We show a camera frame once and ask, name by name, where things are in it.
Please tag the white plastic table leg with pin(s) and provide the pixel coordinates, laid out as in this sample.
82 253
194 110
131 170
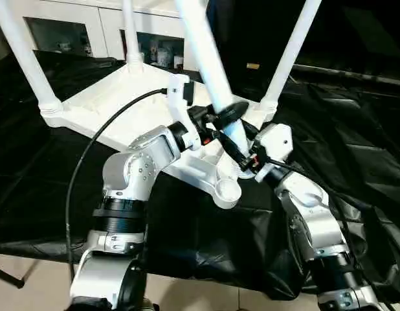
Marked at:
290 48
203 58
130 32
18 48

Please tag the white plastic table top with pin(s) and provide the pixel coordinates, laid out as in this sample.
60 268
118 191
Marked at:
99 100

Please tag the small tan tape piece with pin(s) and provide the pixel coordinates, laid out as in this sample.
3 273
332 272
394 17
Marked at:
253 65

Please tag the small white cup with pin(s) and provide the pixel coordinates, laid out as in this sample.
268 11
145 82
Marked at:
178 62

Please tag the long dark metal rod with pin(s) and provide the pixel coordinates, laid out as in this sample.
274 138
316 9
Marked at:
349 76

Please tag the white cabinet with glass doors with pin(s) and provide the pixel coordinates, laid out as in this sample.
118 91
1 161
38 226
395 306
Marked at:
106 29

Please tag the black plastic mat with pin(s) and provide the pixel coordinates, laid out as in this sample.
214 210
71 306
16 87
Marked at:
41 178

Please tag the black stand leg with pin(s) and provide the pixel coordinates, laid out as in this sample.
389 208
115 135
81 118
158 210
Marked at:
9 277

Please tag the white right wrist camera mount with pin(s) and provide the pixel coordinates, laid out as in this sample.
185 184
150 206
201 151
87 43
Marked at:
277 139

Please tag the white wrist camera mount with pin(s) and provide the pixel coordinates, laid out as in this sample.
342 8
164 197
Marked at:
180 107
277 139

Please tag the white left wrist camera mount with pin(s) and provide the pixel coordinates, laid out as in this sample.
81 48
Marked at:
180 107

